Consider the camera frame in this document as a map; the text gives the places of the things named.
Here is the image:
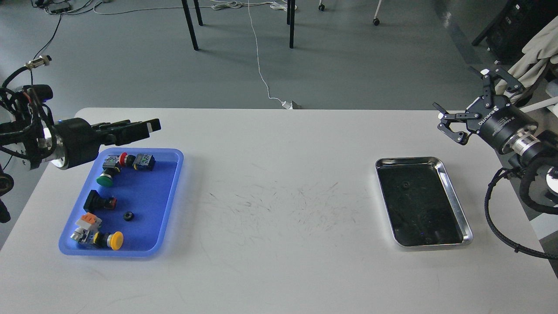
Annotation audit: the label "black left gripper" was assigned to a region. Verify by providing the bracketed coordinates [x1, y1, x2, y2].
[50, 119, 161, 170]

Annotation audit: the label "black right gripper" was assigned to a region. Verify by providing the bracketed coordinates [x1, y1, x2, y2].
[433, 65, 539, 155]

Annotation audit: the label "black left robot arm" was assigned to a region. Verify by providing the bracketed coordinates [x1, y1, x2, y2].
[0, 55, 161, 170]

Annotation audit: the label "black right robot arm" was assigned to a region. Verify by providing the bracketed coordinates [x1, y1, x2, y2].
[433, 66, 557, 260]

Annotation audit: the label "blue plastic tray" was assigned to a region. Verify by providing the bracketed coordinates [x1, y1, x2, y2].
[58, 147, 184, 258]

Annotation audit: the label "silver metal tray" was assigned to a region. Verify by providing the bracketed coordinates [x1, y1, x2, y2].
[375, 157, 473, 249]

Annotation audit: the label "beige cloth on chair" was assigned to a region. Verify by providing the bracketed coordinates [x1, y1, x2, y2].
[508, 17, 558, 102]

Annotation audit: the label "black table legs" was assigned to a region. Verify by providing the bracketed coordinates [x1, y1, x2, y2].
[181, 0, 296, 51]

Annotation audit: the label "green push button switch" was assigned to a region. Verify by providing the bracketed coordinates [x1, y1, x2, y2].
[95, 155, 122, 188]

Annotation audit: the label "red button black switch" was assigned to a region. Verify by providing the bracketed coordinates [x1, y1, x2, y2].
[118, 152, 156, 171]

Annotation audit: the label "black red switch block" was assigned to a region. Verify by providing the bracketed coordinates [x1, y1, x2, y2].
[82, 190, 117, 213]

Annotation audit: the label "orange white switch block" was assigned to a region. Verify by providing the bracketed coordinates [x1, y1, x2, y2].
[75, 212, 103, 231]

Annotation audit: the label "black cable on floor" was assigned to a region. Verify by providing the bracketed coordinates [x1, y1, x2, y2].
[31, 0, 105, 61]

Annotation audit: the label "yellow push button switch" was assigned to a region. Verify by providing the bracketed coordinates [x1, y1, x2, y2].
[70, 229, 124, 251]

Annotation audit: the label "white cable on floor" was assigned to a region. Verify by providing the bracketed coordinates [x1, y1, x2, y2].
[211, 0, 302, 110]

